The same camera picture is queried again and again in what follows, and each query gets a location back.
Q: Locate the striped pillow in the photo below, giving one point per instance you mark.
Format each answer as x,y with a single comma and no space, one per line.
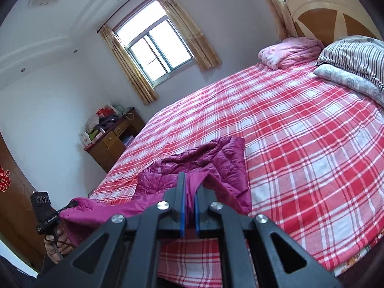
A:
354,55

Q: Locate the grey floral pillow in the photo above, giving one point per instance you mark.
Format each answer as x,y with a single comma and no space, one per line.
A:
348,79

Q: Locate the person's left hand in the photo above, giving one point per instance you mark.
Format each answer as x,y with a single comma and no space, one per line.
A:
61,246

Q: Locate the brown wooden desk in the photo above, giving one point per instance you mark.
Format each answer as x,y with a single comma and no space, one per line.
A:
105,153

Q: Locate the dark purple clothes pile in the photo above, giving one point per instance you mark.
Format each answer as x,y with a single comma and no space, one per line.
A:
107,121

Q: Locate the purple puffer jacket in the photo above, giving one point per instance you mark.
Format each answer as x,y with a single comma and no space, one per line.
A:
222,162

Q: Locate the green cloth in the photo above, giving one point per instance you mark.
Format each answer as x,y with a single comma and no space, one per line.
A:
95,133

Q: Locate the white carton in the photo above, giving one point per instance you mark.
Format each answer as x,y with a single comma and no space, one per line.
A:
85,139

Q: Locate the white plastic bag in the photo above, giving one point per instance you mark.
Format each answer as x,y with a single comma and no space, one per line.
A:
91,123

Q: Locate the stack of books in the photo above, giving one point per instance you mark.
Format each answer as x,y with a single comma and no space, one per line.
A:
129,140

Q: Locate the wooden bed headboard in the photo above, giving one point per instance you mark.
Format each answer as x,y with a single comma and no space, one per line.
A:
318,18

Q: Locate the long yellow curtain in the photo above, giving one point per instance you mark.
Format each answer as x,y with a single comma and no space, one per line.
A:
270,3

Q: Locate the bed with red plaid sheet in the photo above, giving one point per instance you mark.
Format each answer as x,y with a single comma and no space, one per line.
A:
300,156

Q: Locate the pink folded blanket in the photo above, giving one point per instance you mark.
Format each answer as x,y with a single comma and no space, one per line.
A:
288,52

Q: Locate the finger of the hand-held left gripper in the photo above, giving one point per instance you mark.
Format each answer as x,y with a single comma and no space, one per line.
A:
68,206

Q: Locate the brown wooden door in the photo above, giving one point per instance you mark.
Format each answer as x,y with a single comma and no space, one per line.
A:
18,216

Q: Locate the red bag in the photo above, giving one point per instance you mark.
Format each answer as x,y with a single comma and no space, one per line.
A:
103,111

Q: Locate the red paper decoration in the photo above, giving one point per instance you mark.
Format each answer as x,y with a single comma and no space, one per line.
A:
3,178

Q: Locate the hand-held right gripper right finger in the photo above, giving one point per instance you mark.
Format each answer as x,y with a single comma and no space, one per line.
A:
197,214

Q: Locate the dark curtain rod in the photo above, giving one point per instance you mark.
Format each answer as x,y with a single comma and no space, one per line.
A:
126,6

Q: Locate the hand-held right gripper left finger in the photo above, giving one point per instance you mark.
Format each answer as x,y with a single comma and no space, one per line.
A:
182,213

